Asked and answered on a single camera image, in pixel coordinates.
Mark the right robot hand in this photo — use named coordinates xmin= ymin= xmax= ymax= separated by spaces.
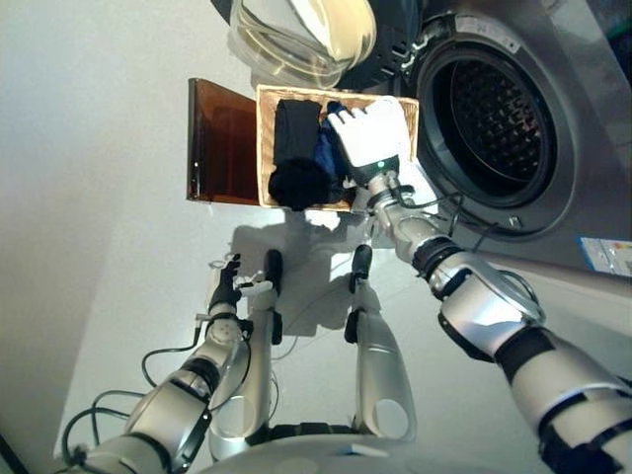
xmin=328 ymin=97 xmax=411 ymax=188

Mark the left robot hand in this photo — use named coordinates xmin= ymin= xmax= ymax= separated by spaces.
xmin=210 ymin=253 xmax=273 ymax=310

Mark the blue garment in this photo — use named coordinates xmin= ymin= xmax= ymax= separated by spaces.
xmin=315 ymin=101 xmax=348 ymax=179

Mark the fuzzy black garment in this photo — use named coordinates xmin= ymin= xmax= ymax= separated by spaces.
xmin=268 ymin=156 xmax=343 ymax=212

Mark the rectangular wicker laundry basket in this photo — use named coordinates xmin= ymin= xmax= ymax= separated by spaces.
xmin=256 ymin=83 xmax=420 ymax=213

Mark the dark grey washing machine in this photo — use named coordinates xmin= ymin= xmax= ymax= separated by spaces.
xmin=394 ymin=0 xmax=632 ymax=280

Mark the flat black garment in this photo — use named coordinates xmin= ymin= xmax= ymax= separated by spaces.
xmin=274 ymin=100 xmax=321 ymax=167

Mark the silver left robot leg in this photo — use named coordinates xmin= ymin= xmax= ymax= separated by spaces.
xmin=207 ymin=249 xmax=285 ymax=463

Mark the silver robot leg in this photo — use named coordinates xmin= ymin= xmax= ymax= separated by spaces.
xmin=207 ymin=249 xmax=285 ymax=463
xmin=345 ymin=244 xmax=419 ymax=440

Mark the round glass washer door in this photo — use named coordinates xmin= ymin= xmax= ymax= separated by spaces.
xmin=209 ymin=0 xmax=429 ymax=95

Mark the brown glossy side table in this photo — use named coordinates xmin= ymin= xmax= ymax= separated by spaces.
xmin=186 ymin=77 xmax=261 ymax=203

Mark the silver right robot leg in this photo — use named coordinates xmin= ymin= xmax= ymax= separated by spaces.
xmin=345 ymin=244 xmax=419 ymax=440

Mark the silver robot torso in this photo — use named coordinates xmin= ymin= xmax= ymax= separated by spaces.
xmin=197 ymin=422 xmax=539 ymax=474

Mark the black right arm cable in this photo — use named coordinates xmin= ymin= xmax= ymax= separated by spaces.
xmin=389 ymin=185 xmax=544 ymax=317

